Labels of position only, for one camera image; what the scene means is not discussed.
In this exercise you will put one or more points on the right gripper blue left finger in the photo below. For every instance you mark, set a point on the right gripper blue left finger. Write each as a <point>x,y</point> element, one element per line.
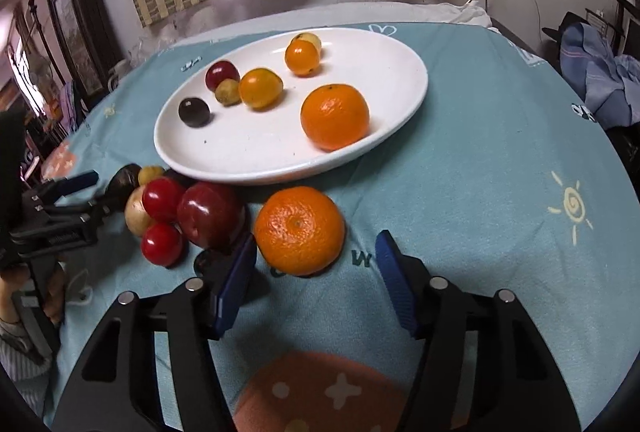
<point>229,275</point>

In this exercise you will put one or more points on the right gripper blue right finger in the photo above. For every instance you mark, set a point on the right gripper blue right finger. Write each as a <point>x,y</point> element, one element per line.
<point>407,281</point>

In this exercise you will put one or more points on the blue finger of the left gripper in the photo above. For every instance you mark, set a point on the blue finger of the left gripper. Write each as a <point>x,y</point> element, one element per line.
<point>101,207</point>
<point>67,186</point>

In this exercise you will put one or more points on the dark purple plum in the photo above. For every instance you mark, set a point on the dark purple plum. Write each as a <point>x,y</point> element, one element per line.
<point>194,112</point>

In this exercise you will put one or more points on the orange mandarin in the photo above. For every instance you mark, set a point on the orange mandarin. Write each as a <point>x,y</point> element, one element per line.
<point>300,231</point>
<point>334,116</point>

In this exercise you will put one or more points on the small olive yellow fruit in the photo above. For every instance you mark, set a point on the small olive yellow fruit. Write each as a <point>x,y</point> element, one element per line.
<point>227,92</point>

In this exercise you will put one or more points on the yellow orange persimmon fruit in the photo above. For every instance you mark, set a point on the yellow orange persimmon fruit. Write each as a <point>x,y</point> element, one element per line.
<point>260,88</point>

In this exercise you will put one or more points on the small dark red apple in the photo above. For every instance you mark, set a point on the small dark red apple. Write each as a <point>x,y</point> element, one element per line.
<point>218,72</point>

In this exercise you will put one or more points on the small orange tangerine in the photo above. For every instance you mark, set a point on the small orange tangerine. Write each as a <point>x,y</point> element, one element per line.
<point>302,58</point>

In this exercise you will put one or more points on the person's left hand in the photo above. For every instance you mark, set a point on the person's left hand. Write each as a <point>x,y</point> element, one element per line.
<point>14,280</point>

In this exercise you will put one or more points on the beige potato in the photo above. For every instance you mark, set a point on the beige potato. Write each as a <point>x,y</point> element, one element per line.
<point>136,218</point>

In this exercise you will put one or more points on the dark brown chestnut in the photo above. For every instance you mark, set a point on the dark brown chestnut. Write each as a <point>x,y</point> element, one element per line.
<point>122,185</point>

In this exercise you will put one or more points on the large dark red apple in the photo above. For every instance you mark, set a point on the large dark red apple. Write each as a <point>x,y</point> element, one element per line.
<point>211,215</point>

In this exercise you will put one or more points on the small yellow green fruit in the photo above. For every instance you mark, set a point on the small yellow green fruit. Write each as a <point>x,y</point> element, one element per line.
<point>149,173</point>

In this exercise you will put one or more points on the bright red cherry tomato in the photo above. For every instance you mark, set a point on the bright red cherry tomato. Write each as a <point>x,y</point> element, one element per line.
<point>161,199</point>

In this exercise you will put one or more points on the white oval plate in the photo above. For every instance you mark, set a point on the white oval plate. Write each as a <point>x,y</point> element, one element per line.
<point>243,146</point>

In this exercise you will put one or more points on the white kettle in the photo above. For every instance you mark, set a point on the white kettle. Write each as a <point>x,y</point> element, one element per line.
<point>117,73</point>

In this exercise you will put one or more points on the grey striped left sleeve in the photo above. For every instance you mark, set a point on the grey striped left sleeve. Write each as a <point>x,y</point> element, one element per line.
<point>25,366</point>

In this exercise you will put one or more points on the teal printed tablecloth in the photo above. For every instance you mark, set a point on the teal printed tablecloth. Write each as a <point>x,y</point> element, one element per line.
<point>500,180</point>

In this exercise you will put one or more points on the dark framed picture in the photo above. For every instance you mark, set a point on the dark framed picture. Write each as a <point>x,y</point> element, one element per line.
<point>88,44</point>

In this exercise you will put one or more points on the small yellow loquat fruit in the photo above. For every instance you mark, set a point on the small yellow loquat fruit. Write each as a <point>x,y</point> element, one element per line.
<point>311,38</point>

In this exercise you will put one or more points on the white sheet under cloth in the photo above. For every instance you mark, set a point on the white sheet under cloth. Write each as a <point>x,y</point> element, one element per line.
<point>348,13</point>

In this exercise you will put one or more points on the blue clothes pile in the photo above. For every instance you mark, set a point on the blue clothes pile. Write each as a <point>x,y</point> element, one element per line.
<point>607,84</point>

